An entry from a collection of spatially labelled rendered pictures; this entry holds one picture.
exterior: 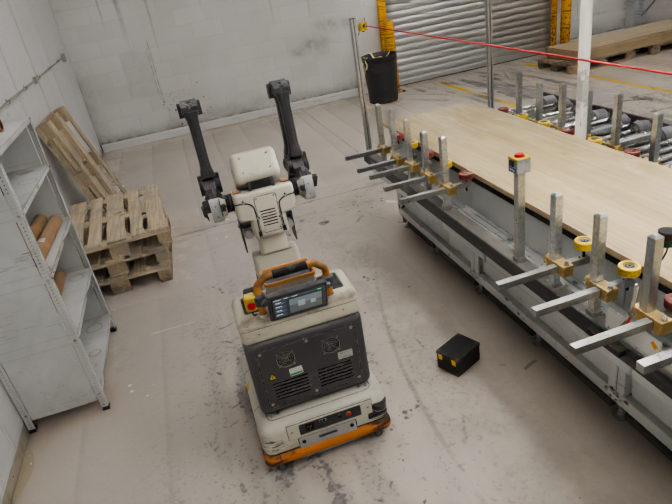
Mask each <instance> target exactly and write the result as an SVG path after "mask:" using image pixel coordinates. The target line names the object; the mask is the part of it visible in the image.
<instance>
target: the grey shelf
mask: <svg viewBox="0 0 672 504"><path fill-rule="evenodd" d="M2 123H3V126H4V131H3V132H0V177H1V178H0V187H1V189H2V191H3V193H4V196H3V194H2V191H1V189H0V379H1V381H2V383H3V384H4V386H5V388H6V390H7V392H8V394H9V395H10V397H11V399H12V401H13V403H14V404H15V406H16V408H17V410H18V412H19V413H20V415H21V417H22V419H23V421H24V422H25V424H26V426H27V428H28V432H29V434H32V433H35V432H37V429H38V426H37V425H34V424H33V422H32V421H33V420H36V419H40V418H43V417H46V416H49V415H52V414H56V413H59V412H62V411H65V410H68V409H72V408H75V407H78V406H81V405H85V404H88V403H91V402H94V401H97V398H98V400H99V402H100V404H101V407H102V409H103V411H105V410H108V409H110V405H111V404H110V402H108V399H107V397H106V395H105V393H104V390H103V385H104V378H103V370H104V366H105V363H106V359H107V351H108V342H109V332H110V331H111V332H115V331H117V327H116V326H115V324H114V322H113V319H112V316H111V314H110V312H109V309H108V307H107V304H106V302H105V300H104V297H103V295H102V292H101V290H100V287H99V285H98V282H97V280H96V278H95V275H94V273H93V270H92V268H91V265H90V263H89V260H88V258H87V255H86V253H85V251H84V248H83V246H82V243H81V241H80V238H79V236H78V233H77V231H76V229H75V226H74V224H73V221H72V218H71V216H70V214H69V211H68V209H67V207H66V204H65V202H64V199H63V197H62V194H61V192H60V189H59V187H58V184H57V182H56V180H55V177H54V175H53V172H52V170H51V167H50V165H49V162H48V160H47V158H46V155H45V153H44V150H43V148H42V145H41V143H40V140H39V138H38V136H37V133H36V131H35V128H34V126H33V123H32V121H31V118H30V116H28V117H23V118H18V119H14V120H9V121H4V122H2ZM29 125H30V126H29ZM26 126H27V128H28V130H29V133H30V135H31V137H30V135H29V133H28V130H27V128H26ZM30 128H32V129H30ZM32 131H33V132H32ZM33 134H34V135H33ZM31 138H32V140H33V142H34V145H35V147H36V149H35V147H34V145H33V142H32V140H31ZM35 138H36V139H35ZM36 141H37V142H36ZM37 144H38V145H37ZM38 147H39V148H38ZM36 150H37V152H38V154H39V157H40V159H41V161H40V159H39V157H38V154H37V152H36ZM40 150H41V151H40ZM41 154H42V155H41ZM42 157H43V158H42ZM44 160H45V161H44ZM41 162H42V164H43V165H42V164H41ZM45 163H46V164H45ZM49 172H50V173H49ZM46 174H47V176H48V178H47V176H46ZM50 175H51V176H50ZM51 178H52V179H51ZM48 179H49V181H50V183H51V186H52V188H53V190H52V188H51V186H50V183H49V181H48ZM2 181H3V182H2ZM52 181H53V182H52ZM54 184H55V185H54ZM4 185H5V186H4ZM55 187H56V188H55ZM5 189H7V190H5ZM56 190H57V191H56ZM53 191H54V193H55V195H54V193H53ZM7 193H9V194H7ZM57 193H58V194H57ZM55 196H56V198H57V200H58V202H57V200H56V198H55ZM58 196H59V197H58ZM60 199H61V200H60ZM58 203H59V205H60V207H59V205H58ZM62 204H63V205H62ZM63 207H64V208H63ZM60 208H61V210H62V212H63V214H62V212H61V210H60ZM64 210H65V211H64ZM65 213H67V214H65ZM38 214H43V215H45V216H46V217H47V219H49V218H50V216H52V215H58V216H60V217H61V219H62V224H61V226H60V228H59V231H58V233H57V235H56V237H55V239H54V242H53V244H52V246H51V248H50V250H49V253H48V255H47V257H46V259H44V257H43V255H42V252H41V250H40V248H39V246H38V244H37V241H36V239H35V237H34V235H33V232H32V230H31V228H30V226H29V225H30V224H31V222H32V220H33V218H34V217H35V216H36V215H38ZM63 215H64V217H65V218H64V217H63ZM67 216H68V217H67ZM16 222H17V224H18V226H19V228H20V230H21V233H22V235H23V237H24V239H25V241H26V243H27V246H28V248H29V250H30V252H31V254H32V256H33V259H34V261H35V263H36V265H37V267H38V269H37V267H36V265H35V263H34V261H33V259H32V257H31V254H30V252H29V250H28V248H27V246H26V244H25V241H24V239H23V237H22V235H21V233H20V230H19V228H18V226H17V224H16ZM21 224H22V225H21ZM70 224H71V225H70ZM23 227H24V228H23ZM71 227H72V228H71ZM69 229H70V231H69ZM24 231H26V232H24ZM70 232H71V234H72V236H71V234H70ZM26 235H28V236H26ZM75 235H76V236H75ZM72 237H73V239H74V241H75V243H74V241H73V239H72ZM28 238H29V239H28ZM76 238H77V239H76ZM29 242H31V243H29ZM78 243H79V244H78ZM75 244H76V246H77V248H76V246H75ZM31 245H32V247H31ZM79 246H80V247H79ZM33 249H34V250H33ZM77 249H78V251H79V253H80V255H79V253H78V251H77ZM81 251H82V252H81ZM82 254H83V255H82ZM36 256H37V257H36ZM80 256H81V258H82V260H81V258H80ZM83 256H84V257H83ZM84 259H85V260H84ZM38 260H39V261H38ZM82 261H83V263H84V265H83V263H82ZM39 263H40V264H39ZM86 264H88V265H86ZM41 266H42V267H41ZM84 266H85V267H84ZM85 268H86V269H85ZM58 270H60V271H63V272H64V273H65V274H66V278H65V283H64V287H63V292H62V296H61V295H60V293H59V290H58V288H57V286H56V284H55V281H54V279H53V277H54V274H55V271H58ZM92 277H93V278H92ZM93 279H94V280H93ZM90 280H91V282H92V284H91V282H90ZM94 282H95V283H94ZM44 284H45V285H46V287H47V289H48V291H49V293H50V296H51V298H52V300H53V302H54V304H55V306H56V309H57V311H58V313H57V311H56V309H55V306H54V304H53V302H52V300H51V298H50V296H49V293H48V291H47V289H46V287H45V285H44ZM95 284H96V285H95ZM92 285H93V287H94V289H93V287H92ZM50 287H51V288H50ZM97 289H98V290H97ZM51 290H53V291H51ZM94 290H95V292H96V294H97V296H96V294H95V292H94ZM53 293H54V294H53ZM99 294H100V295H99ZM97 297H98V299H99V301H98V299H97ZM101 299H102V300H101ZM56 300H57V301H56ZM102 301H103V302H102ZM99 302H100V304H101V306H100V304H99ZM57 303H59V304H57ZM104 306H105V307H104ZM101 307H102V308H101ZM105 308H106V309H105ZM102 309H103V311H104V313H103V311H102ZM107 313H108V314H107ZM104 314H105V315H104ZM5 380H6V381H5ZM100 396H101V397H100ZM96 397H97V398H96ZM101 399H102V400H101ZM102 401H103V402H102ZM22 411H23V412H22ZM30 417H31V419H32V421H31V419H30Z"/></svg>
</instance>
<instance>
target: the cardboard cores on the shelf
mask: <svg viewBox="0 0 672 504"><path fill-rule="evenodd" d="M16 224H17V222H16ZM61 224H62V219H61V217H60V216H58V215H52V216H50V218H49V219H47V217H46V216H45V215H43V214H38V215H36V216H35V217H34V218H33V220H32V222H31V224H30V225H29V226H30V228H31V230H32V232H33V235H34V237H35V239H36V241H37V244H38V246H39V248H40V250H41V252H42V255H43V257H44V259H46V257H47V255H48V253H49V250H50V248H51V246H52V244H53V242H54V239H55V237H56V235H57V233H58V231H59V228H60V226H61ZM17 226H18V224H17ZM18 228H19V226H18ZM19 230H20V228H19ZM20 233H21V230H20ZM21 235H22V233H21ZM22 237H23V235H22ZM23 239H24V237H23ZM24 241H25V239H24ZM25 244H26V246H27V243H26V241H25ZM27 248H28V246H27ZM28 250H29V248H28ZM29 252H30V250H29ZM30 254H31V252H30ZM31 257H32V259H33V256H32V254H31ZM33 261H34V259H33ZM34 263H35V261H34ZM35 265H36V263H35ZM36 267H37V265H36ZM37 269H38V267H37ZM65 278H66V274H65V273H64V272H63V271H60V270H58V271H55V274H54V277H53V279H54V281H55V284H56V286H57V288H58V290H59V293H60V295H61V296H62V292H63V287H64V283H65Z"/></svg>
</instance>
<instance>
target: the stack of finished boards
mask: <svg viewBox="0 0 672 504"><path fill-rule="evenodd" d="M671 40H672V20H662V21H657V22H653V23H649V24H644V25H640V26H636V27H631V28H627V29H623V30H618V31H614V32H610V33H605V34H601V35H597V36H593V37H591V53H590V60H593V59H597V58H601V57H605V56H609V55H613V54H617V53H622V52H626V51H630V50H634V49H638V48H642V47H646V46H650V45H655V44H659V43H663V42H667V41H671ZM546 49H547V53H549V54H555V55H562V56H568V57H575V58H578V50H579V40H575V41H571V42H567V43H562V44H558V45H554V46H549V47H546ZM547 58H551V59H558V60H564V61H571V62H578V60H573V59H566V58H560V57H554V56H547Z"/></svg>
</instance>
